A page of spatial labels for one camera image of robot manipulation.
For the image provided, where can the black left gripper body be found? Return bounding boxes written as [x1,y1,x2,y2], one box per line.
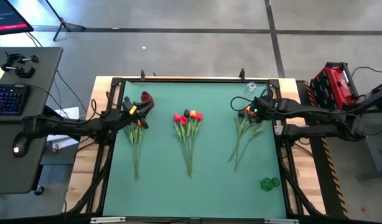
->
[119,96,149,129]

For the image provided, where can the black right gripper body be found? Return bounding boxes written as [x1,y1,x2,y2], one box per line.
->
[249,96,274,121]

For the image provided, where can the red ribbed vase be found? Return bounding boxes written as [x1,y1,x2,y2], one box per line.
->
[141,91,155,109]

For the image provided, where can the clear cut-glass vase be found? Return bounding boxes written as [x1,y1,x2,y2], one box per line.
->
[243,82,258,97]

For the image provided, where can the white paper sheet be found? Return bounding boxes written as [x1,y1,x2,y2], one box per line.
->
[46,106,81,152]

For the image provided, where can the red and black tool case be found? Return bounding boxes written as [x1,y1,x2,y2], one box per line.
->
[309,61,363,112]

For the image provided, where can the wooden work table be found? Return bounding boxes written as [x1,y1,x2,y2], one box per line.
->
[63,75,327,216]

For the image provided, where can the hazard-striped floor strip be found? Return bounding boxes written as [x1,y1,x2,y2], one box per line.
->
[304,81,350,218]

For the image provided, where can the grey side desk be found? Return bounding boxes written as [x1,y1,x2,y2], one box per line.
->
[0,46,63,122]

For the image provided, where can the black tripod stand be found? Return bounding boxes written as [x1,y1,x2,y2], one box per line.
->
[43,0,86,42]

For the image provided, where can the black screw clamp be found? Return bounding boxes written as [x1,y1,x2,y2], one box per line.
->
[4,53,39,65]
[0,63,35,79]

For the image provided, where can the black computer mouse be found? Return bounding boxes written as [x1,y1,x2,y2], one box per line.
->
[12,133,32,158]

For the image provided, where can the black side device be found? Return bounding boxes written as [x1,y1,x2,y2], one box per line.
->
[361,78,382,110]

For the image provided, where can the grey metal stand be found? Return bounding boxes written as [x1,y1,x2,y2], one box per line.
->
[354,107,382,182]

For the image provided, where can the backlit black keyboard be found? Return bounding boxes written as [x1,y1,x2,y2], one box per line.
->
[0,83,31,116]

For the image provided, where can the grey mouse shelf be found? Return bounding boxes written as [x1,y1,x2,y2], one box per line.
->
[0,120,52,195]

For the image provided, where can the dark computer monitor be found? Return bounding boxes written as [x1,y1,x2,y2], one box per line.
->
[0,0,35,37]

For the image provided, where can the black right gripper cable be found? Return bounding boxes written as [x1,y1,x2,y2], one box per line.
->
[230,95,257,113]

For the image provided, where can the black aluminium table frame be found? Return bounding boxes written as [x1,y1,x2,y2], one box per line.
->
[62,76,325,218]

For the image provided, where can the black floor cable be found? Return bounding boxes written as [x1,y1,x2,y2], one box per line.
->
[26,32,88,113]

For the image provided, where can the silver edge bracket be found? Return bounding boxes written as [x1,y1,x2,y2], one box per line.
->
[90,216,126,224]
[264,218,300,224]

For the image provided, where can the black tool case cable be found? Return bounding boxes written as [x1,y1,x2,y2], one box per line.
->
[351,65,382,77]

